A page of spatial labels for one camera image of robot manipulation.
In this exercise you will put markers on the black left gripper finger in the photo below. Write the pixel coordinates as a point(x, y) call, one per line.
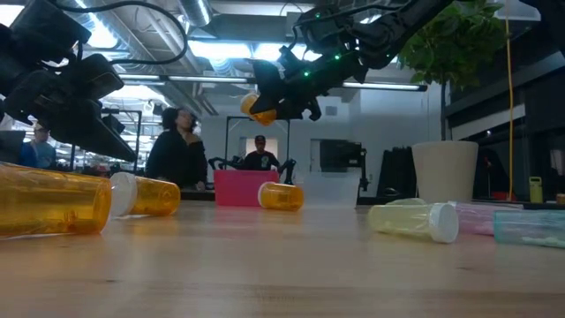
point(114, 123)
point(97, 130)

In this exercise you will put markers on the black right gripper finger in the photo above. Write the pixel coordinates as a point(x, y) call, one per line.
point(270, 84)
point(304, 103)

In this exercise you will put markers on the orange medicine bottle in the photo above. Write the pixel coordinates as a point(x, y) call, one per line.
point(48, 201)
point(258, 115)
point(154, 196)
point(282, 197)

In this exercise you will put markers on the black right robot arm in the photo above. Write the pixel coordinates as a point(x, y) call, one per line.
point(397, 26)

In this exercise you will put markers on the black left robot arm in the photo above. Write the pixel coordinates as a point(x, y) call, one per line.
point(39, 26)

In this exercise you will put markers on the clear plastic bin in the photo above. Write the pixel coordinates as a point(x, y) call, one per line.
point(331, 190)

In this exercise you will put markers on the red plastic bin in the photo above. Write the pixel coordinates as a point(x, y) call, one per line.
point(240, 187)

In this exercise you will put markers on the yellow medicine bottle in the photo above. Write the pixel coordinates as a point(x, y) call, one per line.
point(410, 221)

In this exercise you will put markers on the pink medicine bottle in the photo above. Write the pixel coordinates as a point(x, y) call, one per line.
point(476, 218)

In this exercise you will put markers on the teal medicine bottle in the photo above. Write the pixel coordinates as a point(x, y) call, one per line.
point(529, 227)

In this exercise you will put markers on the person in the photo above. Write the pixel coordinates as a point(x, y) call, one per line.
point(261, 159)
point(176, 154)
point(39, 152)

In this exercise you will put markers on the black monitor on stand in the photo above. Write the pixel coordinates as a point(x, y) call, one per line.
point(340, 156)

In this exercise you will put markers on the long ceiling light tube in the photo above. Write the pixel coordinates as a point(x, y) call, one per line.
point(384, 86)
point(198, 79)

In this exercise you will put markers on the green leafy plant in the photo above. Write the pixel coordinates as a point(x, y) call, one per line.
point(454, 40)

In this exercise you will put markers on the white plant pot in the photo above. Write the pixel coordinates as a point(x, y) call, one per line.
point(445, 172)

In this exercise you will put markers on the yellow green flask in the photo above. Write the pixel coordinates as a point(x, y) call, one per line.
point(535, 191)

